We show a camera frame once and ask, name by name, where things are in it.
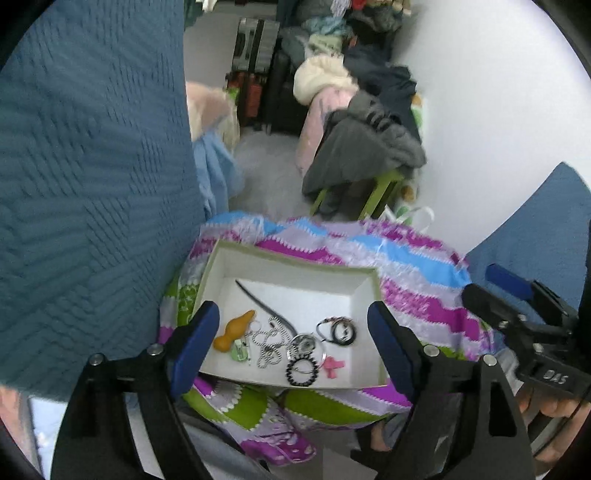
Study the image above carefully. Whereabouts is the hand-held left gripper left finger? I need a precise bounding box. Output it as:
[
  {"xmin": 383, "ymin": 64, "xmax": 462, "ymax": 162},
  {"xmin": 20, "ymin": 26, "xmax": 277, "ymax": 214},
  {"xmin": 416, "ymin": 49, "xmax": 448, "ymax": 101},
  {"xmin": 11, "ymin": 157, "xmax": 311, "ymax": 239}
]
[{"xmin": 51, "ymin": 301, "xmax": 221, "ymax": 480}]

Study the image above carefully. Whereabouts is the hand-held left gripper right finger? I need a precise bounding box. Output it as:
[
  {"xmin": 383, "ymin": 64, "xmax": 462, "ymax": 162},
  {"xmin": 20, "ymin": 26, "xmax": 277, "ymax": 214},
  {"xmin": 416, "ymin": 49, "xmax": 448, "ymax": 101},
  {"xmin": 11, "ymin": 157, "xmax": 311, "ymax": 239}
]
[{"xmin": 367, "ymin": 302, "xmax": 536, "ymax": 480}]

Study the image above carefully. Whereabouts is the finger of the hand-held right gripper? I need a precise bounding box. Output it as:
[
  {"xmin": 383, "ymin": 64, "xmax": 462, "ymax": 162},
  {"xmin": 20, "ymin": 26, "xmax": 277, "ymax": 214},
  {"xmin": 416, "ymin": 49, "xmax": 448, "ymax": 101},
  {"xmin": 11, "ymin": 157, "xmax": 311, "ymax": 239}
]
[
  {"xmin": 462, "ymin": 283, "xmax": 532, "ymax": 329},
  {"xmin": 486, "ymin": 264, "xmax": 536, "ymax": 301}
]

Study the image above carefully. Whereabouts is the orange gourd pendant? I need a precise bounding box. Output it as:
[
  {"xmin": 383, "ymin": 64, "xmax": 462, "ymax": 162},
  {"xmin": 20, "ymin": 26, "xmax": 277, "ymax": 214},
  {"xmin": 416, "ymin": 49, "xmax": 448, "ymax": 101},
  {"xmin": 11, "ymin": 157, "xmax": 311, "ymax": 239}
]
[{"xmin": 213, "ymin": 310, "xmax": 256, "ymax": 354}]

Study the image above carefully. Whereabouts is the green pendant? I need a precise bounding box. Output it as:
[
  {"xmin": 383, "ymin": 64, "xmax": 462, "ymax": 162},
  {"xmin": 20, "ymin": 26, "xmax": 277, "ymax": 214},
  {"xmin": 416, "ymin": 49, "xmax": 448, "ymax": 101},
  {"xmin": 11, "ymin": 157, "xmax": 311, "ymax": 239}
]
[{"xmin": 230, "ymin": 339, "xmax": 253, "ymax": 366}]

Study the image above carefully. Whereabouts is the pink cross pendant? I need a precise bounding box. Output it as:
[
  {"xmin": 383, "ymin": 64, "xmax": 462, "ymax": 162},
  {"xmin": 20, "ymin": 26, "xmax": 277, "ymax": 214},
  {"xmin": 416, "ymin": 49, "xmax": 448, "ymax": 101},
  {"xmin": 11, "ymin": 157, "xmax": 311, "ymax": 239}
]
[{"xmin": 322, "ymin": 356, "xmax": 346, "ymax": 380}]

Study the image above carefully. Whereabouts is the silver ball chain necklace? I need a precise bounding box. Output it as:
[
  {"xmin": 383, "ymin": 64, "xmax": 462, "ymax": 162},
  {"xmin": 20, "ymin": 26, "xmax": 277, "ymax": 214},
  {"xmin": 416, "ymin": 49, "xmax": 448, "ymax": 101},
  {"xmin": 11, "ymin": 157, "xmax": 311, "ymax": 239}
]
[{"xmin": 247, "ymin": 316, "xmax": 291, "ymax": 370}]

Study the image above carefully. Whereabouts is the black cord necklace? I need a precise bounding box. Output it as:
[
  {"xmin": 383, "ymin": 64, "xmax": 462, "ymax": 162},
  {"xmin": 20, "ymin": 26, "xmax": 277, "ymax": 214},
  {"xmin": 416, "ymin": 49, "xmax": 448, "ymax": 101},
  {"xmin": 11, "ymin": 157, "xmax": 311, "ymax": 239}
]
[{"xmin": 235, "ymin": 279, "xmax": 301, "ymax": 343}]

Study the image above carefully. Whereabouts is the silver round pendant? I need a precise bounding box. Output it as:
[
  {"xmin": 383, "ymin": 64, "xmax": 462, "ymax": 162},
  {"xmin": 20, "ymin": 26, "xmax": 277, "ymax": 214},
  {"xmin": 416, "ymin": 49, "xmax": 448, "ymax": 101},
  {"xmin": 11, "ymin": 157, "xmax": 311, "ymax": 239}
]
[{"xmin": 288, "ymin": 335, "xmax": 320, "ymax": 361}]

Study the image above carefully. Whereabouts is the black bead bracelet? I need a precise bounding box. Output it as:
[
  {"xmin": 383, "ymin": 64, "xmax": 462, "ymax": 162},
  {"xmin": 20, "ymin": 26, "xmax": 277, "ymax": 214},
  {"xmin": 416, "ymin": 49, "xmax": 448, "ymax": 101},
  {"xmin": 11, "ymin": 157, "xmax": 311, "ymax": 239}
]
[{"xmin": 285, "ymin": 355, "xmax": 322, "ymax": 387}]

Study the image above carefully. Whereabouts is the white cardboard box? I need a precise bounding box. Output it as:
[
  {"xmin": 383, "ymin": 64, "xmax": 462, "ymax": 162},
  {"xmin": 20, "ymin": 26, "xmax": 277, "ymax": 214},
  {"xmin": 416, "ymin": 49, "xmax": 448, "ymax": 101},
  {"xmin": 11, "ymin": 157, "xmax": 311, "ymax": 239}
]
[{"xmin": 190, "ymin": 239, "xmax": 389, "ymax": 391}]

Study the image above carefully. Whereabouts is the person's right hand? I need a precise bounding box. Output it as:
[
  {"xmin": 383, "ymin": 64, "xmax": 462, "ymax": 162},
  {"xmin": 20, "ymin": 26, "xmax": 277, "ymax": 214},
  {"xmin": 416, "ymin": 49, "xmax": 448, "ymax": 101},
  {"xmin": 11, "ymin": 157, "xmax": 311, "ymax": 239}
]
[{"xmin": 517, "ymin": 390, "xmax": 591, "ymax": 468}]

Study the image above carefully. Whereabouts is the blue quilted cushion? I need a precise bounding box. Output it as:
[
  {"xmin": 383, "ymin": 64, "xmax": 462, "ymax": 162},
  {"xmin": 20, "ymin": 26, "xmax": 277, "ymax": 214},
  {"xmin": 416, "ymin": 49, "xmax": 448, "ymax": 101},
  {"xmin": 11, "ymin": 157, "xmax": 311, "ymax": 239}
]
[{"xmin": 464, "ymin": 161, "xmax": 591, "ymax": 306}]

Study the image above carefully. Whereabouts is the striped colourful blanket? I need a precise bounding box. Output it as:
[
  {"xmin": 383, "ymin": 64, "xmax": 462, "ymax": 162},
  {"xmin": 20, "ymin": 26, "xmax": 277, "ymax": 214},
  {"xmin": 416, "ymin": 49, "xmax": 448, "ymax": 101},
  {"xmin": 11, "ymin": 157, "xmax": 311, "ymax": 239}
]
[{"xmin": 159, "ymin": 211, "xmax": 496, "ymax": 466}]

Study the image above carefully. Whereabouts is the white plastic bag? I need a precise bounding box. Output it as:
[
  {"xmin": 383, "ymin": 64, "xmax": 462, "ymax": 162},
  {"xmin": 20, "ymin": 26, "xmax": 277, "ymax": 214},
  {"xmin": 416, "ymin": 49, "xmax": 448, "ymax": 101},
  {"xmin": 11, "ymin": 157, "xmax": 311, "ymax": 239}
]
[{"xmin": 378, "ymin": 205, "xmax": 435, "ymax": 232}]

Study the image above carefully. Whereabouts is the green stool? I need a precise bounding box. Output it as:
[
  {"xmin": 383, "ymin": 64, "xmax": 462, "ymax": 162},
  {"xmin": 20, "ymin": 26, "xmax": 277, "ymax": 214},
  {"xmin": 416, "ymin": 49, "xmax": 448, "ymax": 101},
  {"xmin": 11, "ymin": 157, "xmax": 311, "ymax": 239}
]
[{"xmin": 308, "ymin": 168, "xmax": 417, "ymax": 221}]

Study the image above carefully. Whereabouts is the light blue cloth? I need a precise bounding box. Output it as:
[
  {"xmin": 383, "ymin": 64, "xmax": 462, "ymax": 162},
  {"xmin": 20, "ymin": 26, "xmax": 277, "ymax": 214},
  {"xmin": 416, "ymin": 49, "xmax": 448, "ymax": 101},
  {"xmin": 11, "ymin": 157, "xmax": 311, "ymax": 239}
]
[{"xmin": 191, "ymin": 129, "xmax": 244, "ymax": 219}]

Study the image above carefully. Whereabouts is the grey garment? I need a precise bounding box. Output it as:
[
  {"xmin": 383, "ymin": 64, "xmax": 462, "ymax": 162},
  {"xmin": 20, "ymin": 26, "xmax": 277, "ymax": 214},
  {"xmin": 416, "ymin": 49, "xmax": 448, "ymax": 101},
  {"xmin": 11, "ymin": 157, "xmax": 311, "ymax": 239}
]
[{"xmin": 302, "ymin": 90, "xmax": 427, "ymax": 205}]

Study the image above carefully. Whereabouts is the blue quilted sofa cover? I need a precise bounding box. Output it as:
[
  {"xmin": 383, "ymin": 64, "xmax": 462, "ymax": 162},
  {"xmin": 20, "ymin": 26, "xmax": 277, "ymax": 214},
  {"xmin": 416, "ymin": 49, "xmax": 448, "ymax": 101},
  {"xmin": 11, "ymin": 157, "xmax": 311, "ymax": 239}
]
[{"xmin": 0, "ymin": 0, "xmax": 206, "ymax": 403}]

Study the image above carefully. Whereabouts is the pink garment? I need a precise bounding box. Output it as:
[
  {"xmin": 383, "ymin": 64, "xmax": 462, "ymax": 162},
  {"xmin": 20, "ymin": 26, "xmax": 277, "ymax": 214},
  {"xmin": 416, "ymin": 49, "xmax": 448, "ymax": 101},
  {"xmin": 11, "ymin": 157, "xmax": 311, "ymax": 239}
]
[{"xmin": 294, "ymin": 90, "xmax": 357, "ymax": 175}]

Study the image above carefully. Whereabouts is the dark navy jacket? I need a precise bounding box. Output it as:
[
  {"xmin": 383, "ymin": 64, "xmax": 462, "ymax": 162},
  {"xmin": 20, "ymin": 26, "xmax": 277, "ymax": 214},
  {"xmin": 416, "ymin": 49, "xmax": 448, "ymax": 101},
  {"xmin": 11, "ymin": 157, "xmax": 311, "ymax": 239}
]
[{"xmin": 344, "ymin": 44, "xmax": 422, "ymax": 140}]

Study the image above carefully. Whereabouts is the cream pillow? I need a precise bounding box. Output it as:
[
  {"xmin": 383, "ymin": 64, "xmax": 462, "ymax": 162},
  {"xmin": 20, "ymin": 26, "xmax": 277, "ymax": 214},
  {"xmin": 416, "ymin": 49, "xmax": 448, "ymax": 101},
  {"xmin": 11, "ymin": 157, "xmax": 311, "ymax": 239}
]
[{"xmin": 185, "ymin": 82, "xmax": 234, "ymax": 140}]

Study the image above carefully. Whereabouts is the green bag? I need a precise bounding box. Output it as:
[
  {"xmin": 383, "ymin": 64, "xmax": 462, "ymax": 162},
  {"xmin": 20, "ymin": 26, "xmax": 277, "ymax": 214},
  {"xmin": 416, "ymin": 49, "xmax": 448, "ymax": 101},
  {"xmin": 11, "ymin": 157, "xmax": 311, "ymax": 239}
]
[{"xmin": 225, "ymin": 88, "xmax": 242, "ymax": 140}]

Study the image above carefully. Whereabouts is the red suitcase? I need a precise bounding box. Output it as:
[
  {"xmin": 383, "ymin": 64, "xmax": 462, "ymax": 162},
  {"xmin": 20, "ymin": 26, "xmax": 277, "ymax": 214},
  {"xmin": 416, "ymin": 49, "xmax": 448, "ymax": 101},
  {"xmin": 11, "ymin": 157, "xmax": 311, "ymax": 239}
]
[{"xmin": 227, "ymin": 71, "xmax": 269, "ymax": 131}]

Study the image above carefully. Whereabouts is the black suitcase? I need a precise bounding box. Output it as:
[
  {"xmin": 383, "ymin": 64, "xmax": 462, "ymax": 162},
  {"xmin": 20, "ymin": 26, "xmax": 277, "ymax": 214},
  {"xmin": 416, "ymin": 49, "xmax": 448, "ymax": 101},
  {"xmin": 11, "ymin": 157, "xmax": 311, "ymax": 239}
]
[{"xmin": 265, "ymin": 46, "xmax": 311, "ymax": 136}]

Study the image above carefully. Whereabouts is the cream plush garment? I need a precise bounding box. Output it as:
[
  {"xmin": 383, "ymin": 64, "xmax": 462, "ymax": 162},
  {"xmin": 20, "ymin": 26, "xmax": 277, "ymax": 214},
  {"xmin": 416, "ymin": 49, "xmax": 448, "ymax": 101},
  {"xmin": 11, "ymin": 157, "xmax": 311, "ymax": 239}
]
[{"xmin": 293, "ymin": 55, "xmax": 359, "ymax": 107}]

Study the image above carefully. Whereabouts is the pile of clothes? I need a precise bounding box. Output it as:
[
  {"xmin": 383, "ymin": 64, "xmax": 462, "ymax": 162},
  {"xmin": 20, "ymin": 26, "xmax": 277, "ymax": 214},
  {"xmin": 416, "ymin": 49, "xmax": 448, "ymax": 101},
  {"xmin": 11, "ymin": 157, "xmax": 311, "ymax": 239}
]
[{"xmin": 281, "ymin": 0, "xmax": 416, "ymax": 62}]

